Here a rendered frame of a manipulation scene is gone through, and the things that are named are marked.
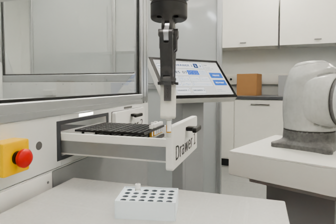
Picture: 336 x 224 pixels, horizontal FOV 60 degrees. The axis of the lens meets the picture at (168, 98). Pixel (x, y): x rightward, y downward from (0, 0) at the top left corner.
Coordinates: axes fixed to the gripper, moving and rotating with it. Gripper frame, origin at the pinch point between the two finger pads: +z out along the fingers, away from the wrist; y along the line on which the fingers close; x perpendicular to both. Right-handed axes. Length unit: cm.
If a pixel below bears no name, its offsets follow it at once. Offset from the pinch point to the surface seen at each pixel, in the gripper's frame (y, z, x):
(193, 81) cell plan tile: 113, -6, -4
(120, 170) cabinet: 56, 32, 25
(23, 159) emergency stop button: -2.4, 12.5, 30.0
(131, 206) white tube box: -2.9, 21.1, 7.0
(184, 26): 193, -55, 4
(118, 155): 16.1, 15.6, 14.8
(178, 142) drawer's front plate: 16.7, 11.7, -1.3
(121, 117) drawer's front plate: 54, 9, 23
